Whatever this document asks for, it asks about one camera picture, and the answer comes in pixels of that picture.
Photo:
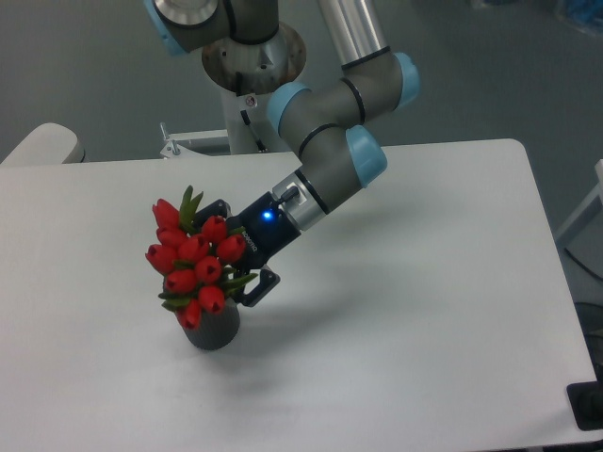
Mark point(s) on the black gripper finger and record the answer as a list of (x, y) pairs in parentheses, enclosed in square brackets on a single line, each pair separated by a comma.
[(250, 297), (218, 208)]

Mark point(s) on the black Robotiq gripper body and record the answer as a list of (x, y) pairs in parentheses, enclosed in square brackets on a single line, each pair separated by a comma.
[(267, 230)]

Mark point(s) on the red tulip bouquet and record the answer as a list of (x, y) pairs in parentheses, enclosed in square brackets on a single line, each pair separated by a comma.
[(200, 265)]

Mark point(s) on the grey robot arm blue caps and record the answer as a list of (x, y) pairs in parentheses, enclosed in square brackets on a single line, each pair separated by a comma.
[(325, 129)]

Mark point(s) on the dark grey ribbed vase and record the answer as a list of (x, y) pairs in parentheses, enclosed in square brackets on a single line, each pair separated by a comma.
[(216, 330)]

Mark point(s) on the white chair armrest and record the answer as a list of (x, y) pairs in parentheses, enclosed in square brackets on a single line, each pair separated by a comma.
[(48, 144)]

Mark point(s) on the black box at table edge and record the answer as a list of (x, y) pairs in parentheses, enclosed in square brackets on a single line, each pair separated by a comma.
[(586, 404)]

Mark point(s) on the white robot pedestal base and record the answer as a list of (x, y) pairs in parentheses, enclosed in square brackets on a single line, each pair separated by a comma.
[(235, 122)]

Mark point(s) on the white frame at right edge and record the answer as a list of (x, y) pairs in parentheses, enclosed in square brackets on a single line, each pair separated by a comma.
[(587, 209)]

